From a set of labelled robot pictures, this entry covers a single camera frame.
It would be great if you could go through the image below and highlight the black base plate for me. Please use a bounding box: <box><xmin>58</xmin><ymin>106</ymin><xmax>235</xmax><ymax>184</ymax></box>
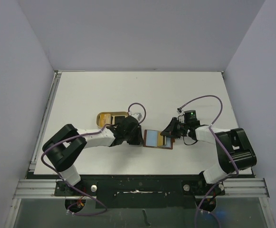
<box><xmin>54</xmin><ymin>175</ymin><xmax>225</xmax><ymax>209</ymax></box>

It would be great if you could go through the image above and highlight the aluminium frame rail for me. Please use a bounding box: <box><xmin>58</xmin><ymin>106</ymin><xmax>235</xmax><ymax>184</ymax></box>
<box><xmin>13</xmin><ymin>177</ymin><xmax>270</xmax><ymax>199</ymax></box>

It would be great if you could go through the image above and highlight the brown leather card holder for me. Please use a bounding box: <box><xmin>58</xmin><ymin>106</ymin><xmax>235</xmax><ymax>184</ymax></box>
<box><xmin>143</xmin><ymin>130</ymin><xmax>175</xmax><ymax>150</ymax></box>

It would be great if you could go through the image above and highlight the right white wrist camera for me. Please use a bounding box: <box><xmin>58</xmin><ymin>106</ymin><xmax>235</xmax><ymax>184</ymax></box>
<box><xmin>177</xmin><ymin>107</ymin><xmax>184</xmax><ymax>119</ymax></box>

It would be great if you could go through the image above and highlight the black thin wire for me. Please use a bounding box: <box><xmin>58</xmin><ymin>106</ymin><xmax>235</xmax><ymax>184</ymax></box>
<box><xmin>183</xmin><ymin>135</ymin><xmax>198</xmax><ymax>146</ymax></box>

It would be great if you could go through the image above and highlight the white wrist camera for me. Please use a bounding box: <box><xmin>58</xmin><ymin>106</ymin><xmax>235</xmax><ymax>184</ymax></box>
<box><xmin>177</xmin><ymin>107</ymin><xmax>184</xmax><ymax>119</ymax></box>
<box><xmin>131</xmin><ymin>113</ymin><xmax>143</xmax><ymax>122</ymax></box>

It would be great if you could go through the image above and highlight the beige oval tray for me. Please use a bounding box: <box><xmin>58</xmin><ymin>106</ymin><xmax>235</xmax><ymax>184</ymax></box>
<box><xmin>96</xmin><ymin>111</ymin><xmax>128</xmax><ymax>128</ymax></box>

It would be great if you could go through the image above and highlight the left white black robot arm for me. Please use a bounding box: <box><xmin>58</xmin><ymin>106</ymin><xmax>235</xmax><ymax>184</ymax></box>
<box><xmin>41</xmin><ymin>113</ymin><xmax>143</xmax><ymax>195</ymax></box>

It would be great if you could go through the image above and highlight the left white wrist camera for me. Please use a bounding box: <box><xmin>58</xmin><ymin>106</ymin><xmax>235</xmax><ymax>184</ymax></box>
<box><xmin>131</xmin><ymin>113</ymin><xmax>143</xmax><ymax>122</ymax></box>

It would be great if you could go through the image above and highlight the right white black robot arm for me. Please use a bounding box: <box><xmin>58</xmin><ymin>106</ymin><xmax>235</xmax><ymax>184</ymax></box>
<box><xmin>161</xmin><ymin>110</ymin><xmax>257</xmax><ymax>194</ymax></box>

